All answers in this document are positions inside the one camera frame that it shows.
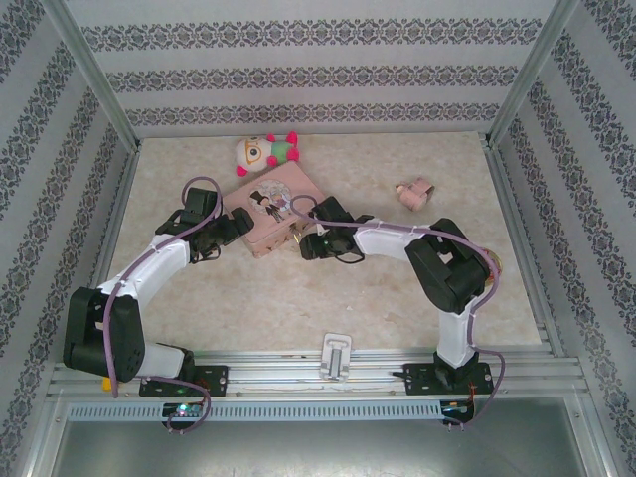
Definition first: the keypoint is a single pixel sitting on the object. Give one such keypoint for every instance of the white plush toy with glasses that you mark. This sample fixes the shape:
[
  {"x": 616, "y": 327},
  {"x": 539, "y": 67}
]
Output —
[{"x": 253, "y": 154}]

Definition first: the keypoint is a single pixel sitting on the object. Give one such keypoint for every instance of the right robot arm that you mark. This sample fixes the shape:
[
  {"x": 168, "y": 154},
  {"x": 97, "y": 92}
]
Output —
[{"x": 387, "y": 241}]

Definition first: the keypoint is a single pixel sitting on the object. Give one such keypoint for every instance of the small pink toy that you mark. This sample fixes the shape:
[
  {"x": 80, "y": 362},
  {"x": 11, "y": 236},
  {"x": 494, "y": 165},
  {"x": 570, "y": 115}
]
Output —
[{"x": 412, "y": 195}]

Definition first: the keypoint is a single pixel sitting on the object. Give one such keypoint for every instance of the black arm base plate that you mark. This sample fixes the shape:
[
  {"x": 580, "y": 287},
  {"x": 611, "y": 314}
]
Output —
[
  {"x": 420, "y": 380},
  {"x": 213, "y": 380}
]

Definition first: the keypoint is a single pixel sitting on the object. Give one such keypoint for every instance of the aluminium mounting rail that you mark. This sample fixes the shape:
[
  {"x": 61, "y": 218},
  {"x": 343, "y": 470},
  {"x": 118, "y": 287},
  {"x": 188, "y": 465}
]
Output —
[{"x": 278, "y": 370}]

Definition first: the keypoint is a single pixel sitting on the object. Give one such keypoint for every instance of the white plastic bracket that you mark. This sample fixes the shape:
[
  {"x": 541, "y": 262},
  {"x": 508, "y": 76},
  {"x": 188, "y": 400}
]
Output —
[{"x": 337, "y": 355}]

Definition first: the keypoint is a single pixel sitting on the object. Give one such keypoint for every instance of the pink tin box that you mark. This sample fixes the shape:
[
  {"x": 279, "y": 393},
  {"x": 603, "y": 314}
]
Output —
[{"x": 270, "y": 228}]

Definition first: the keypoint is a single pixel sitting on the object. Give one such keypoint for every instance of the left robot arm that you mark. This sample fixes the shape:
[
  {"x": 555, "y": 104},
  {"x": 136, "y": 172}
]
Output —
[{"x": 149, "y": 268}]

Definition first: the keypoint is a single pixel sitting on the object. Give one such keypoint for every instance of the small circuit board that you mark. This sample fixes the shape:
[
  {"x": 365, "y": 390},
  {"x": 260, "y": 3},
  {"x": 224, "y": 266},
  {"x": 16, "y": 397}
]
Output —
[
  {"x": 183, "y": 410},
  {"x": 457, "y": 409}
]

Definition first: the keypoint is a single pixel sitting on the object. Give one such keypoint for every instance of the aluminium frame post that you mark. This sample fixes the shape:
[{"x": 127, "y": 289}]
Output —
[
  {"x": 94, "y": 79},
  {"x": 530, "y": 74}
]

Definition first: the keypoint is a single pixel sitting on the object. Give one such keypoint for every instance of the yellow block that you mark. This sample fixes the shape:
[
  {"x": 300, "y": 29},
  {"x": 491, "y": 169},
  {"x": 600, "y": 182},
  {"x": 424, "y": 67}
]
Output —
[{"x": 106, "y": 387}]

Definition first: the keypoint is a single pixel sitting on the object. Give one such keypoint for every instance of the aluminium side rail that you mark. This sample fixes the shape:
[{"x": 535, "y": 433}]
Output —
[
  {"x": 513, "y": 199},
  {"x": 119, "y": 199}
]

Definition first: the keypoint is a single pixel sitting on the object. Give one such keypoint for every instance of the grey metal panel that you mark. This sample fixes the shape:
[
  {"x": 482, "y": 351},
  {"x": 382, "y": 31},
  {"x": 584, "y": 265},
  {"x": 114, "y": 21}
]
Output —
[{"x": 318, "y": 452}]

